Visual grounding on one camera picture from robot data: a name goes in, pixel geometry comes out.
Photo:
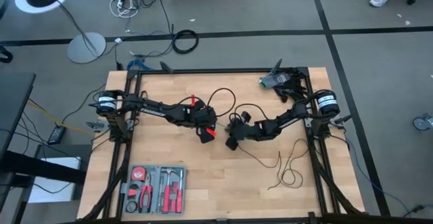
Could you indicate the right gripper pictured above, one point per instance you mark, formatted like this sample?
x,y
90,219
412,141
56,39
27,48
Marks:
x,y
245,131

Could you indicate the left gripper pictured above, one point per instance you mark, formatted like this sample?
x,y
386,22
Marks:
x,y
201,119

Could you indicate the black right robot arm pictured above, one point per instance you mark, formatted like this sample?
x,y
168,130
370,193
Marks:
x,y
287,119

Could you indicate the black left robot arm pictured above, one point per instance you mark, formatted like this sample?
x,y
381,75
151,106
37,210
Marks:
x,y
152,110

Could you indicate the red gripper tab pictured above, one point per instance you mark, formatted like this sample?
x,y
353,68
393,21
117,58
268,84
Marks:
x,y
211,132

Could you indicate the grey green work glove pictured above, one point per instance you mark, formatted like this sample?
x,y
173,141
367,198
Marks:
x,y
275,80

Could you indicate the black clamp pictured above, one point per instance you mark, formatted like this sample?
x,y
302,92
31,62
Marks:
x,y
275,67
166,67

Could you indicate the red bit holder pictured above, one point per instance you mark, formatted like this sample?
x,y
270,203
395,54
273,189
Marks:
x,y
173,190

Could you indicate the grey plastic tray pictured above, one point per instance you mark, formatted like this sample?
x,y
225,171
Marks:
x,y
155,180

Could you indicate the red tape measure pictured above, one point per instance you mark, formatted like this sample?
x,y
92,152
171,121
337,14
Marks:
x,y
138,174

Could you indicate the red utility knife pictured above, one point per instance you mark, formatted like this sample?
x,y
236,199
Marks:
x,y
133,191

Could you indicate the black tape roll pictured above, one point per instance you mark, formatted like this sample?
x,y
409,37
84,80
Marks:
x,y
127,207

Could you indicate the white round floor lamp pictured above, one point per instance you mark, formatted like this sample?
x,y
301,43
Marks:
x,y
84,48

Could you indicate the white power strip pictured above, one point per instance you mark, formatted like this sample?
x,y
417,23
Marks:
x,y
120,1

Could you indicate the black power adapter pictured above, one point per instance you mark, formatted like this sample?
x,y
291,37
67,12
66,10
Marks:
x,y
57,134

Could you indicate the white box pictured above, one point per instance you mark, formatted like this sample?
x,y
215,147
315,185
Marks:
x,y
50,193

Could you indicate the black floor beam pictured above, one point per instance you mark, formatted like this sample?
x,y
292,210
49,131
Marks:
x,y
40,168

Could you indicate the grey caster wheel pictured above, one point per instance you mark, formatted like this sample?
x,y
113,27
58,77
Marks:
x,y
423,122

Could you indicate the black desk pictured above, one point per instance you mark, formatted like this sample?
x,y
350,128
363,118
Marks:
x,y
13,109

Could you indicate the black floor object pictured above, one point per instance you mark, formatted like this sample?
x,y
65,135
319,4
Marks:
x,y
5,56

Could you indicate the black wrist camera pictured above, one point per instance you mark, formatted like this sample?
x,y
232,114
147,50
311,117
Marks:
x,y
246,116

